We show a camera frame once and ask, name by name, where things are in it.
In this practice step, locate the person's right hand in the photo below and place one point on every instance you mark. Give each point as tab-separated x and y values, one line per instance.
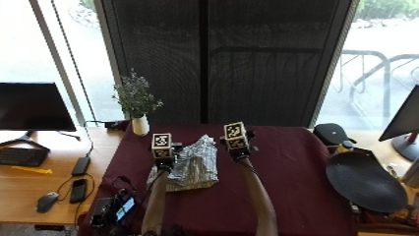
242	150

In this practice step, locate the person's left hand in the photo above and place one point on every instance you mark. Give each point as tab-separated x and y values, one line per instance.
168	159

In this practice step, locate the grey patterned cloth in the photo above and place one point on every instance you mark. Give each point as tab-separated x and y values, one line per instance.
197	164

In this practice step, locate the white marker cube on left glove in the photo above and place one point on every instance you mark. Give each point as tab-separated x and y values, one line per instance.
161	145

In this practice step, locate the white marker cube on glove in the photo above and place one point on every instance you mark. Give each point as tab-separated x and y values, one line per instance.
235	135
161	145

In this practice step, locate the white marker cube on right glove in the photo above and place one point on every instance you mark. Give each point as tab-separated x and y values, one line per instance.
235	135

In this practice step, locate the white vase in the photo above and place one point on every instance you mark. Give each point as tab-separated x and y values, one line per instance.
140	124

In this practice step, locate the dark red tablecloth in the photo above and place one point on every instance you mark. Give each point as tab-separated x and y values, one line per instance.
297	183

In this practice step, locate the black device with lit screen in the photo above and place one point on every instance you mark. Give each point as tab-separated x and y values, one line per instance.
114	208

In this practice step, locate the black power adapter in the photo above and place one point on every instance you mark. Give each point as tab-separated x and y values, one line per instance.
81	165

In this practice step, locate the green flower bunch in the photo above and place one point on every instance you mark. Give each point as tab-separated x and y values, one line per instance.
134	95

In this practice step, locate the black pouch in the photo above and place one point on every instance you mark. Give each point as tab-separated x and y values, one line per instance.
332	133

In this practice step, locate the black smartphone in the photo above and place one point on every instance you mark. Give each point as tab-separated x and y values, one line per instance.
78	190

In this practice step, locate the black roller blind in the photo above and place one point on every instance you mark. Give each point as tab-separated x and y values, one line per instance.
226	62

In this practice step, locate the grey computer mouse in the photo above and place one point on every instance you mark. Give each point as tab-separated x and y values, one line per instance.
46	201

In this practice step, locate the yellow flat tool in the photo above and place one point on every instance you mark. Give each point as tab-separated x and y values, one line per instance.
31	170

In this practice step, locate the black keyboard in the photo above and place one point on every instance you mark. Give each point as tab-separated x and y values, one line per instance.
20	156

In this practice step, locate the black computer monitor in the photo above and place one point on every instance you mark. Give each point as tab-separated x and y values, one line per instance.
31	108

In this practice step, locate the metal bicycle rack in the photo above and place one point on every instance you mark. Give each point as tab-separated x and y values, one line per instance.
371	85

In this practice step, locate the dark monitor with red stand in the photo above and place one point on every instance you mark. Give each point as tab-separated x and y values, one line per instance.
403	126

